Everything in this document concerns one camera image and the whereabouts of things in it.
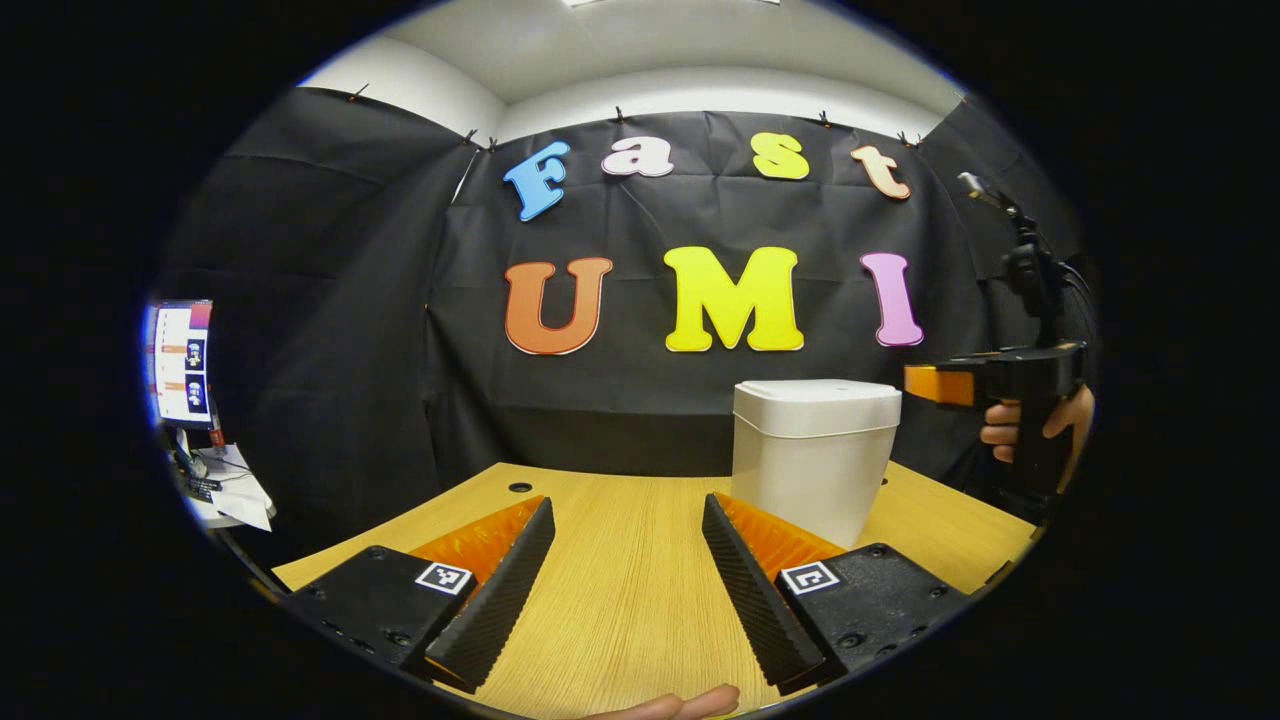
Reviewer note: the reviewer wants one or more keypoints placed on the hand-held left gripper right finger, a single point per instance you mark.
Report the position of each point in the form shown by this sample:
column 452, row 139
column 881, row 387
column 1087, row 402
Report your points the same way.
column 750, row 590

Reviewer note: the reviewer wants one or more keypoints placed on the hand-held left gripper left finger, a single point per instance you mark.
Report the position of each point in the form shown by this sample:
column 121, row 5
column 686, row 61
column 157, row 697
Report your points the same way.
column 500, row 590

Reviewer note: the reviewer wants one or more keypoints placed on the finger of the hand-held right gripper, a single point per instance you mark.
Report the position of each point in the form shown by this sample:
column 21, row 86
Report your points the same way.
column 940, row 385

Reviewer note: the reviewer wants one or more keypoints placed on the white desktop garbage bin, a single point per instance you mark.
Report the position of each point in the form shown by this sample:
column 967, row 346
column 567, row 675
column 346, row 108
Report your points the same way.
column 810, row 450

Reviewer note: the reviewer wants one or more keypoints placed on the wooden desktop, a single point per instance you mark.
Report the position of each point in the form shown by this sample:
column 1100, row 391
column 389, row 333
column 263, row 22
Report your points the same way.
column 620, row 580

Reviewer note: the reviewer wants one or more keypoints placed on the white paper sheets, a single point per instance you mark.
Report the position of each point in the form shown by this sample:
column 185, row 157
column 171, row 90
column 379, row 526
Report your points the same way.
column 245, row 490

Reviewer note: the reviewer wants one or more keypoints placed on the white side desk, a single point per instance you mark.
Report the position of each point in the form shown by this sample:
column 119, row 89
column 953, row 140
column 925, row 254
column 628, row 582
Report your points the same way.
column 225, row 495

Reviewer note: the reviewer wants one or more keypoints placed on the black keyboard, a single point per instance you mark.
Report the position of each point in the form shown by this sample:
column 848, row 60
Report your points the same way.
column 200, row 489

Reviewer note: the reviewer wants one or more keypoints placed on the computer monitor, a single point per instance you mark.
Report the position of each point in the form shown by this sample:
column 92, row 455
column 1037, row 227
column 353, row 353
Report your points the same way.
column 182, row 365

